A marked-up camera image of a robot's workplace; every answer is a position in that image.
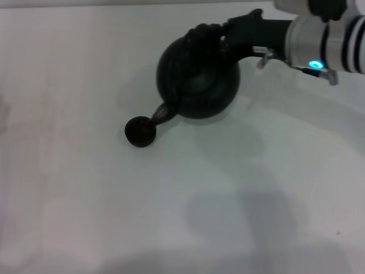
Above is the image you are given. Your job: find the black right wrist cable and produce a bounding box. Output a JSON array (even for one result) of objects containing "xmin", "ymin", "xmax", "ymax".
[{"xmin": 254, "ymin": 47, "xmax": 340, "ymax": 86}]

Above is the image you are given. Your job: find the black round teapot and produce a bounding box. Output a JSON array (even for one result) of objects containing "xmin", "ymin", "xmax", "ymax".
[{"xmin": 150, "ymin": 23, "xmax": 241, "ymax": 127}]

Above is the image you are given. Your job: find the dark brown teacup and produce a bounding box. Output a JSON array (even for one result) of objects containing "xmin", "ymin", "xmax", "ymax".
[{"xmin": 124, "ymin": 115, "xmax": 157, "ymax": 148}]

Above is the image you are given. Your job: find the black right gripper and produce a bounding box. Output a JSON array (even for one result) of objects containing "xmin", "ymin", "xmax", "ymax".
[{"xmin": 209, "ymin": 8, "xmax": 295, "ymax": 60}]

